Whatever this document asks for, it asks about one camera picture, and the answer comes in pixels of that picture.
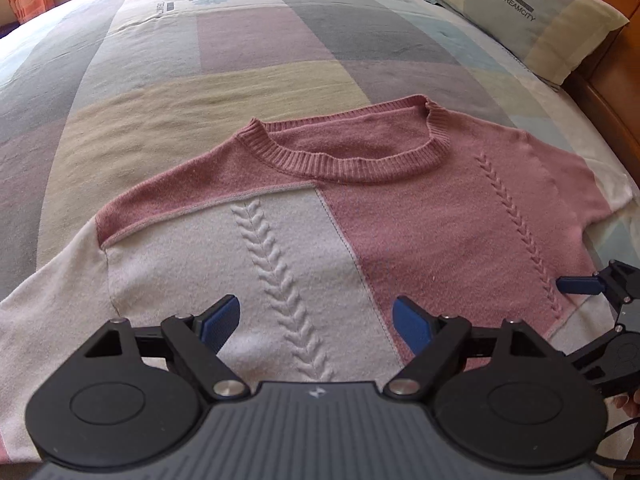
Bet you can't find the pink and white knit sweater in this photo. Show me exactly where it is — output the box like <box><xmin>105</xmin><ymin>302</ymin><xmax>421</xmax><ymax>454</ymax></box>
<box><xmin>0</xmin><ymin>94</ymin><xmax>632</xmax><ymax>466</ymax></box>

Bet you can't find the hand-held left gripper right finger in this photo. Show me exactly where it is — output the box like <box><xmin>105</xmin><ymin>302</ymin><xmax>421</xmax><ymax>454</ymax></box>
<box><xmin>384</xmin><ymin>296</ymin><xmax>549</xmax><ymax>402</ymax></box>

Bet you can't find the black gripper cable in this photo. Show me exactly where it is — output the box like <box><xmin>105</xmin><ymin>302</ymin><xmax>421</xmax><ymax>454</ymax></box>
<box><xmin>595</xmin><ymin>410</ymin><xmax>640</xmax><ymax>469</ymax></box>

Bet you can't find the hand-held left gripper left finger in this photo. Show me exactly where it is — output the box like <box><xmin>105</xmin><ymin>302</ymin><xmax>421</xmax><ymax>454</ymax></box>
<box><xmin>84</xmin><ymin>294</ymin><xmax>252</xmax><ymax>403</ymax></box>

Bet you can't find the patchwork pillow with flower print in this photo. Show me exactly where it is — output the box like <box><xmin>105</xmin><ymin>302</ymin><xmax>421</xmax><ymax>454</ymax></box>
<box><xmin>395</xmin><ymin>0</ymin><xmax>630</xmax><ymax>86</ymax></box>

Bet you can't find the wooden headboard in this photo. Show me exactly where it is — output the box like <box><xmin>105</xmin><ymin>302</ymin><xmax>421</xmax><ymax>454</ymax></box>
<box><xmin>545</xmin><ymin>0</ymin><xmax>640</xmax><ymax>187</ymax></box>

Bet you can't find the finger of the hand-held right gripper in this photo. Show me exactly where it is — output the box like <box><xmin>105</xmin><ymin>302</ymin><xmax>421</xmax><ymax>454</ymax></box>
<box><xmin>566</xmin><ymin>326</ymin><xmax>627</xmax><ymax>372</ymax></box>
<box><xmin>556</xmin><ymin>259</ymin><xmax>640</xmax><ymax>307</ymax></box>

